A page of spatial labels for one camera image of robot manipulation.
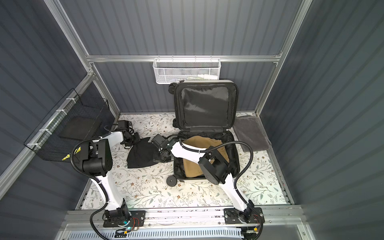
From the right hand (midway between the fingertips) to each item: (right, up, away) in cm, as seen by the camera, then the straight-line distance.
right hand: (156, 161), depth 89 cm
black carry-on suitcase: (+30, +28, +4) cm, 41 cm away
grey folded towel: (+63, +19, +18) cm, 68 cm away
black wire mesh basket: (-40, +22, -14) cm, 48 cm away
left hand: (-16, +12, +14) cm, 24 cm away
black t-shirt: (-10, +3, +3) cm, 11 cm away
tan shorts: (+22, -4, -4) cm, 23 cm away
